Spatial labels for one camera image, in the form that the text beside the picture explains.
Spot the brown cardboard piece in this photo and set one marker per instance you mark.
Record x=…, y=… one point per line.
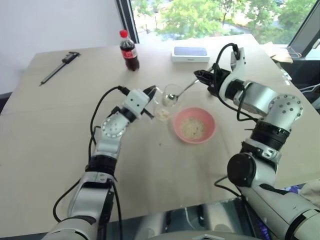
x=281, y=53

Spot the pink bowl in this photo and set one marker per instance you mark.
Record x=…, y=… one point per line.
x=207, y=120

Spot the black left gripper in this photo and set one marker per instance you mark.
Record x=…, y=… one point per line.
x=148, y=102

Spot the oatmeal in pink bowl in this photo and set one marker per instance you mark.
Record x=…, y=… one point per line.
x=193, y=128

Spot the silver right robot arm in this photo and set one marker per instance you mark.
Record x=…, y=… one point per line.
x=270, y=125

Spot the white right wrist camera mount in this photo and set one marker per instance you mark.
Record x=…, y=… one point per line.
x=237, y=62

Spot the white box with blue lid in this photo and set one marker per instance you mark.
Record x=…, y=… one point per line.
x=190, y=54

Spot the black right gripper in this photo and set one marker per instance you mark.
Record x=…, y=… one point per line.
x=218, y=75

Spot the dark slanted window frame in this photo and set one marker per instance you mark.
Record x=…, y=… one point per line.
x=303, y=32

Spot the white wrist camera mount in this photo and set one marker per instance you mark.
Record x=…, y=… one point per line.
x=237, y=62
x=135, y=101

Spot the silver metal spoon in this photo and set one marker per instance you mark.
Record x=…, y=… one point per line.
x=183, y=90

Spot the dark rounded robot base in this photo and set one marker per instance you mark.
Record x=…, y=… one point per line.
x=200, y=221

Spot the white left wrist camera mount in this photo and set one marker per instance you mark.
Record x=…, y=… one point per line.
x=135, y=101

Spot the oatmeal in glass mug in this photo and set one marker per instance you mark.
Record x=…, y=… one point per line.
x=162, y=114

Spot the cola bottle with red cap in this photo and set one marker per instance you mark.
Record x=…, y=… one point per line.
x=129, y=53

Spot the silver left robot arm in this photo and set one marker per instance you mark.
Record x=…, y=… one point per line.
x=111, y=128

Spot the black window frame post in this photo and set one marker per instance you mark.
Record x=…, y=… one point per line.
x=128, y=20

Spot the black digital caliper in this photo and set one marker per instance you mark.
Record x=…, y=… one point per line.
x=61, y=65

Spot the clear glass mug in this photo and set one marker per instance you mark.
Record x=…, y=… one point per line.
x=167, y=102

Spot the beige cloth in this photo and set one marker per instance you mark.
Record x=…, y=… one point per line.
x=311, y=192

